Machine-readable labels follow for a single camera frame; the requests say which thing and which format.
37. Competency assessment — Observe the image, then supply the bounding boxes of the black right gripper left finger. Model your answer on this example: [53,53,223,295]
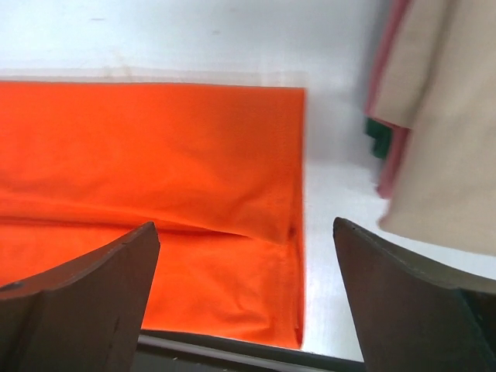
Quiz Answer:
[1,222,160,371]

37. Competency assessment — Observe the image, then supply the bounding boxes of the pink folded t shirt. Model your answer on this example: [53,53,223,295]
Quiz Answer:
[365,1,410,199]

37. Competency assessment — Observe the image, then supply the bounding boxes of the beige folded t shirt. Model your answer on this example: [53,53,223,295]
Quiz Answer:
[367,0,495,255]

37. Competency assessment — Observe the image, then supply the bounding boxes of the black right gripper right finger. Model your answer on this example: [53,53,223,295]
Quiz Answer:
[333,218,495,371]

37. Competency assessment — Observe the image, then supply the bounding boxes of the green folded t shirt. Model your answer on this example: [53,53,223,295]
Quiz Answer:
[365,118,393,160]

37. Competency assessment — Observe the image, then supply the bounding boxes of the orange t shirt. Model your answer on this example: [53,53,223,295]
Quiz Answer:
[1,81,305,349]

